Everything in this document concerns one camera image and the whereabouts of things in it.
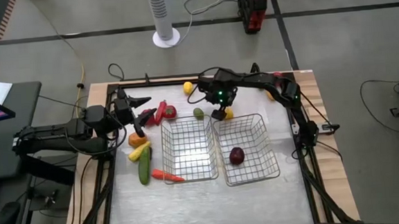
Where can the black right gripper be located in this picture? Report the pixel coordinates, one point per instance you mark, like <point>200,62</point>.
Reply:
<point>222,96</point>

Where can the long red chili pepper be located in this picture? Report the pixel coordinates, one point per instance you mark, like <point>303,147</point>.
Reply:
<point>160,112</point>

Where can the dark red apple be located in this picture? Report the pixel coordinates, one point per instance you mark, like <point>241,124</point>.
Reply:
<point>237,156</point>

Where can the yellow lemon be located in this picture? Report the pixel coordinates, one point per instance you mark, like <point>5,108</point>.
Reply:
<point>188,87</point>
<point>229,114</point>

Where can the black frame clamp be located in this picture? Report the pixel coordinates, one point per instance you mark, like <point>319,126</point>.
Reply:
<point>254,68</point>
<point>146,78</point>

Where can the orange carrot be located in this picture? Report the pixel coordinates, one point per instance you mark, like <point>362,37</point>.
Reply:
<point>165,175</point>

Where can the red and black toolbox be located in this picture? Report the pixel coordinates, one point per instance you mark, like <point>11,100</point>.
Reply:
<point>252,8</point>

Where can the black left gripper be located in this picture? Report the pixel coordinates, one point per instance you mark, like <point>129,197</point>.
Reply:
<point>124,112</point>

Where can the black aluminium table frame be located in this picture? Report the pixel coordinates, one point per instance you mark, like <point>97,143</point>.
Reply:
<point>111,187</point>

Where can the green lime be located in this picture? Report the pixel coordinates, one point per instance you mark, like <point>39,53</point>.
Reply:
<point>198,113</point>

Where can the black power connector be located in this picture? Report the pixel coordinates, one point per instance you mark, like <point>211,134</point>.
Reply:
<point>329,127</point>

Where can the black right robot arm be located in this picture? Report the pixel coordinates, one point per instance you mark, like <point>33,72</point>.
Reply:
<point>253,81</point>

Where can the wooden table board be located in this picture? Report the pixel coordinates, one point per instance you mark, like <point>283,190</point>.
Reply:
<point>96,94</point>

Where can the green cucumber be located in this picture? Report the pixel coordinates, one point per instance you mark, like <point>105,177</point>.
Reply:
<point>144,165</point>

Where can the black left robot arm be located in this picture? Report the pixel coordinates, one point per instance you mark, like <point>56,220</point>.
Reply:
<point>65,134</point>

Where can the orange fruit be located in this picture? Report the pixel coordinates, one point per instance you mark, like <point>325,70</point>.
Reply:
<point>136,140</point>

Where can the orange-yellow mango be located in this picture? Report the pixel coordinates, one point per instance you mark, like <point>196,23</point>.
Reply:
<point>270,96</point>

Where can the white tower fan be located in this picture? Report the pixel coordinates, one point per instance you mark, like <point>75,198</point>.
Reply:
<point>160,17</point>

